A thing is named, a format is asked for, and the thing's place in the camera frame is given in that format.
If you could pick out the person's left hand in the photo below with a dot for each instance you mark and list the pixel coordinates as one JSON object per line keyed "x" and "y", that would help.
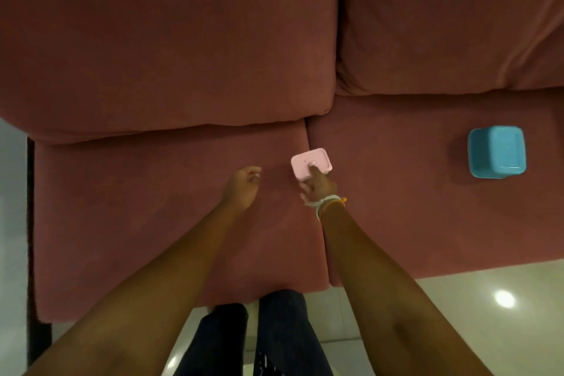
{"x": 240, "y": 188}

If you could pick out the person's right hand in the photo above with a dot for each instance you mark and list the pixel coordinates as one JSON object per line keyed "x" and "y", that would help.
{"x": 319, "y": 188}

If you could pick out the small pink box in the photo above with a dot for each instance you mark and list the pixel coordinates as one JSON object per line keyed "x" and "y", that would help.
{"x": 304, "y": 162}

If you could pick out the white lidded container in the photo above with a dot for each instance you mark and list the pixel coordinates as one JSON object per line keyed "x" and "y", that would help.
{"x": 495, "y": 151}

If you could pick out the person's left forearm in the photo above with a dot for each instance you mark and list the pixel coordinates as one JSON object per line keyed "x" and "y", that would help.
{"x": 154, "y": 292}

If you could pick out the person's right forearm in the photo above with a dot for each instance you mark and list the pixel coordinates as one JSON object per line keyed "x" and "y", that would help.
{"x": 374, "y": 283}

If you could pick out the dark blue jeans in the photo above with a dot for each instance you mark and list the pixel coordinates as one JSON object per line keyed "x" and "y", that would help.
{"x": 282, "y": 331}

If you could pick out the red fabric sofa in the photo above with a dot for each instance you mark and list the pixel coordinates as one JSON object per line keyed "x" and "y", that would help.
{"x": 176, "y": 36}

